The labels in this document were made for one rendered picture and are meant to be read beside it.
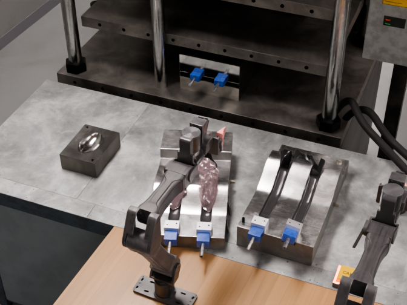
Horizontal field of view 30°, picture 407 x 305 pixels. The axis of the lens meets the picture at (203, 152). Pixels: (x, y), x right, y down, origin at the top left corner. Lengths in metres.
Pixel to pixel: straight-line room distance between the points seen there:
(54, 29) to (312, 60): 2.70
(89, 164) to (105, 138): 0.15
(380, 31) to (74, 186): 1.28
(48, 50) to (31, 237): 2.32
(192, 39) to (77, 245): 0.96
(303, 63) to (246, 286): 1.00
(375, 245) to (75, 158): 1.27
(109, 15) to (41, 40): 1.96
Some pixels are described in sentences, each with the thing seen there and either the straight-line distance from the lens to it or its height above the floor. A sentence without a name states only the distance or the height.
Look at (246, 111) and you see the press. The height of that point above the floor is 0.79.
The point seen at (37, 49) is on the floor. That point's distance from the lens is 5.20.
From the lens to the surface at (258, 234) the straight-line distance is 2.47.
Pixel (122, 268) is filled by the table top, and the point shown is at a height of 0.80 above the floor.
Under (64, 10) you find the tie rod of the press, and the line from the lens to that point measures 3.31.
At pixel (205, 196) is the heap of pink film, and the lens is 2.61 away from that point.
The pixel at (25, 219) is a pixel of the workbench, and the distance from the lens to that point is 2.99.
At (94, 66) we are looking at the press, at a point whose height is 0.78.
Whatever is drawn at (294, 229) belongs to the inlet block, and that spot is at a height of 0.93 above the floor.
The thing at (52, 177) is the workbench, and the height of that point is 0.80.
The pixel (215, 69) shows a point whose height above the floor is 0.92.
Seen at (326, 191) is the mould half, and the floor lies 0.91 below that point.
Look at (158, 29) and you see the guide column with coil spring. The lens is 3.16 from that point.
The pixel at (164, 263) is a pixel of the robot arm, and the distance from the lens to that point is 2.27.
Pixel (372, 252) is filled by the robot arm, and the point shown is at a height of 1.23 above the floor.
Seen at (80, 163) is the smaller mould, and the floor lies 0.85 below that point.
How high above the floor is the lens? 2.67
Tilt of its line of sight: 40 degrees down
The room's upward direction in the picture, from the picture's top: 1 degrees counter-clockwise
